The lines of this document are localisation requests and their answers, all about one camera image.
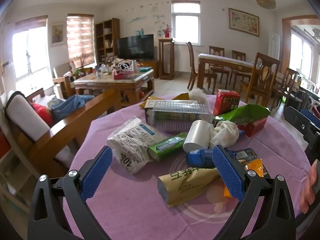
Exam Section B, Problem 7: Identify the blue cloth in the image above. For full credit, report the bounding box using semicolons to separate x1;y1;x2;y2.
51;95;94;123

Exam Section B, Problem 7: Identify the white framed window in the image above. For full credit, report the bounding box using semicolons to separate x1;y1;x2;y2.
171;1;201;44

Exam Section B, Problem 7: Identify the purple tablecloth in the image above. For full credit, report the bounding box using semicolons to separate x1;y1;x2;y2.
62;94;313;240

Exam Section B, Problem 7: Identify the wooden dining table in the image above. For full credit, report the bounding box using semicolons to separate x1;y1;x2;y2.
197;53;260;95

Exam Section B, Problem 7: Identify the tall wooden stand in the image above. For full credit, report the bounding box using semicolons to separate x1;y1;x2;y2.
158;38;175;80

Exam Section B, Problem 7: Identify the large framed picture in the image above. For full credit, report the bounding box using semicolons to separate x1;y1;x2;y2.
228;8;260;37

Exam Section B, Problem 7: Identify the large bright window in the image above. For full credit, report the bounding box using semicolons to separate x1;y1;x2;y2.
12;16;50;90

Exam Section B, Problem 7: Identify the wooden sofa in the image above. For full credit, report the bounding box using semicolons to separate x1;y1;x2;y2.
5;88;123;180

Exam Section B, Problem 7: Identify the red drink carton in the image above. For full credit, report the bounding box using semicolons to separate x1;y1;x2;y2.
213;89;241;117

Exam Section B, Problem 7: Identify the crumpled white tissue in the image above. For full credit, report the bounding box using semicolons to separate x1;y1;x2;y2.
209;120;240;149

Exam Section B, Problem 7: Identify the red box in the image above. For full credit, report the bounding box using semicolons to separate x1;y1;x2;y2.
240;117;268;137

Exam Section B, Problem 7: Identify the white radiator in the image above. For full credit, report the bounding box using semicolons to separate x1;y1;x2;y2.
175;45;198;73

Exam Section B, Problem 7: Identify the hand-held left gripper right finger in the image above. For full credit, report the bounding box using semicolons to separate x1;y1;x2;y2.
211;144;297;240

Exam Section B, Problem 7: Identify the wooden bookshelf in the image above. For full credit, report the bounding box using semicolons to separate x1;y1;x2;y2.
95;18;120;64

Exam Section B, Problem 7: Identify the red flower bouquet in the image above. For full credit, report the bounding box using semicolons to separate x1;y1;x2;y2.
162;22;173;38

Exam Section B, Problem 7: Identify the clear plastic box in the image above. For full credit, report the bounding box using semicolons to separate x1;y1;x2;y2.
151;100;214;133

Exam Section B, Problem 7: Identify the red cushion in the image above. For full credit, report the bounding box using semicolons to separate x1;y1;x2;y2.
31;102;54;127

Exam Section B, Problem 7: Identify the white fluffy duster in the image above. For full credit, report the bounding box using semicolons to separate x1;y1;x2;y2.
187;89;208;103

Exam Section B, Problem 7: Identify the flat screen television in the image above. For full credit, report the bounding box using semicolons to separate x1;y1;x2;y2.
117;34;155;61

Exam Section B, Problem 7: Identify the person's right hand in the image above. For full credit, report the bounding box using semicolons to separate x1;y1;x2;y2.
298;158;320;214

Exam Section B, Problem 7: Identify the wooden dining chair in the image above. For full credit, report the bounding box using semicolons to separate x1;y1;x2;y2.
186;42;218;93
241;52;281;105
271;67;300;110
231;50;247;83
209;46;229;83

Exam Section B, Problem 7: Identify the white printed plastic bag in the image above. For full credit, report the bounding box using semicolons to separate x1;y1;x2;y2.
107;116;164;174

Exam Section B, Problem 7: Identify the orange packet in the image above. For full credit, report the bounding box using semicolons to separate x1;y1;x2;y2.
224;158;266;199

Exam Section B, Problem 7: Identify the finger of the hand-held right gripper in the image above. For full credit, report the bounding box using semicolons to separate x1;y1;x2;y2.
284;106;313;136
299;108;320;131

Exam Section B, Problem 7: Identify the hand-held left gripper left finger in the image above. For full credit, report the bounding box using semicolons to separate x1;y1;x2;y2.
27;145;113;240

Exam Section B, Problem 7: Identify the balcony window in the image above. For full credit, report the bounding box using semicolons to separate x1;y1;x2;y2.
290;27;320;80

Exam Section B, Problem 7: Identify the wooden armchair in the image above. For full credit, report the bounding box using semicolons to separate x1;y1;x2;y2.
52;62;93;98

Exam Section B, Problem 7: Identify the window with striped blinds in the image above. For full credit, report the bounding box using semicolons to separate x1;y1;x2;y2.
67;14;95;67

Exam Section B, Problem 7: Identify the blue packet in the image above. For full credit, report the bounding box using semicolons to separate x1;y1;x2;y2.
185;148;235;169

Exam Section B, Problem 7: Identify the beige wrapper with green print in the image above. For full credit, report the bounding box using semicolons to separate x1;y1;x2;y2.
157;166;225;207

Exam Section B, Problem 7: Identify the white lace basket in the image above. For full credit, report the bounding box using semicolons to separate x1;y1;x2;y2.
111;60;137;72

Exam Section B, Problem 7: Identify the white paper cup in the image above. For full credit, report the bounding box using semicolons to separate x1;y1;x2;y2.
182;120;213;153

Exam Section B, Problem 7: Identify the green snack bag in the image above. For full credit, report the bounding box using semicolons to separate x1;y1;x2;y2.
212;104;271;127

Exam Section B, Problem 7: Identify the small framed picture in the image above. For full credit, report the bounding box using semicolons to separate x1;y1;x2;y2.
51;22;67;47

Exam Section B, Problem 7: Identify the green gum wrapper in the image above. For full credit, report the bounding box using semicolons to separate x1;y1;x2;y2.
147;132;188;162

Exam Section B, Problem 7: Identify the wooden coffee table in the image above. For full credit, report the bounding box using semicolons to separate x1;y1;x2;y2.
74;69;155;105

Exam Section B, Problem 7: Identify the white standing air conditioner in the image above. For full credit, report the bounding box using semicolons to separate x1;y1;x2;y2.
269;32;280;63

